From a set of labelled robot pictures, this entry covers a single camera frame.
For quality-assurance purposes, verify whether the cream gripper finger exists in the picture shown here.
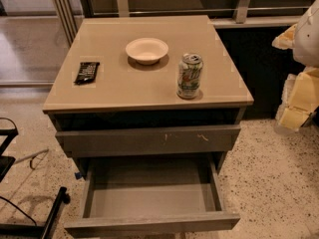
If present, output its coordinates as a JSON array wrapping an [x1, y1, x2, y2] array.
[[277, 67, 319, 131], [272, 24, 297, 50]]

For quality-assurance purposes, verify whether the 7up soda can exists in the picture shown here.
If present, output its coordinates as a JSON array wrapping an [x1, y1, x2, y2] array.
[[176, 53, 203, 100]]

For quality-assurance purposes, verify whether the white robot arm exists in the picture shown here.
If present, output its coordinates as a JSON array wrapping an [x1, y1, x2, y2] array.
[[272, 0, 319, 133]]

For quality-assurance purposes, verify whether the grey drawer cabinet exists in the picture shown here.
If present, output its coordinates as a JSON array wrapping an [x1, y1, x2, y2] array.
[[42, 15, 255, 239]]

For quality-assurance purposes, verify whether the open grey middle drawer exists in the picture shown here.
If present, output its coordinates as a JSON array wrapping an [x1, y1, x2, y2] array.
[[65, 155, 240, 238]]

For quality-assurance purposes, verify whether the grey top drawer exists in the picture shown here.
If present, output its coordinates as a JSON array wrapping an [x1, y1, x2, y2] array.
[[56, 124, 240, 157]]

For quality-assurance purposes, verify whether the white paper bowl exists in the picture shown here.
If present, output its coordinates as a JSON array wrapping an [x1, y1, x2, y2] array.
[[126, 38, 168, 65]]

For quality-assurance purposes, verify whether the black snack packet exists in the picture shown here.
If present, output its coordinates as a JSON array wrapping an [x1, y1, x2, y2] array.
[[74, 62, 100, 85]]

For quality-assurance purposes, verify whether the black chair frame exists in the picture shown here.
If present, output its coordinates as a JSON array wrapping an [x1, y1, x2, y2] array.
[[0, 119, 73, 228]]

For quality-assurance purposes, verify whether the black cable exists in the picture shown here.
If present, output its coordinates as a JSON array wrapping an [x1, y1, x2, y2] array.
[[0, 195, 38, 227]]

